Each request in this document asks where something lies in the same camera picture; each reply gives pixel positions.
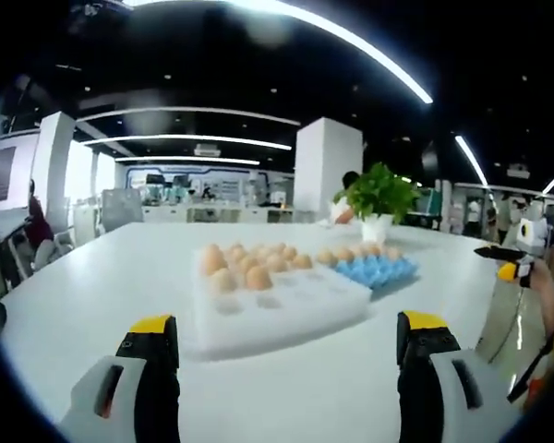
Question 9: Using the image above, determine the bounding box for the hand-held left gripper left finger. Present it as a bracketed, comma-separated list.
[57, 314, 181, 443]

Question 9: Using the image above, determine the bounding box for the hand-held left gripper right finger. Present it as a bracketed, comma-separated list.
[395, 310, 523, 443]

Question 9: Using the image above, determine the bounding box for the blue egg tray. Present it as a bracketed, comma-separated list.
[334, 255, 420, 291]

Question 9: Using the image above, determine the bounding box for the cluster of brown eggs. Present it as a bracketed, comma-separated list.
[200, 243, 314, 293]
[317, 245, 402, 267]

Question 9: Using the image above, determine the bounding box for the white foam holder tray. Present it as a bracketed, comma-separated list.
[184, 244, 370, 364]

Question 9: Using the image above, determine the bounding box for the straight ceiling light strip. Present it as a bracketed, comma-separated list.
[454, 135, 489, 186]

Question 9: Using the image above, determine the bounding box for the white table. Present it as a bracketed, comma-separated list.
[0, 221, 507, 443]

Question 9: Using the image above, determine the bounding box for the green plant in white pot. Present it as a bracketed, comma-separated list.
[333, 161, 421, 244]

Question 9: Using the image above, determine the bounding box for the grey mesh office chair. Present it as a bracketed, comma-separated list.
[101, 188, 145, 233]

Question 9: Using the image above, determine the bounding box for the wide curved ceiling light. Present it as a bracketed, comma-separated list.
[271, 0, 434, 105]

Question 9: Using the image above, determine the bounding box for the white square pillar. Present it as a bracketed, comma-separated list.
[30, 112, 77, 222]
[294, 116, 365, 218]

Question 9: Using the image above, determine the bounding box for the long thin ceiling light strip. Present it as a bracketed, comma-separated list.
[114, 154, 261, 166]
[80, 133, 293, 151]

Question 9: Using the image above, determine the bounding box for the white framed monitor screen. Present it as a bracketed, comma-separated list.
[0, 143, 19, 209]

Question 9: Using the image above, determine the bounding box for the black shoulder strap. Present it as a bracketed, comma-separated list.
[507, 304, 554, 402]

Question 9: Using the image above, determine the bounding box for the blue trimmed display wall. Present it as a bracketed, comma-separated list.
[124, 164, 278, 209]

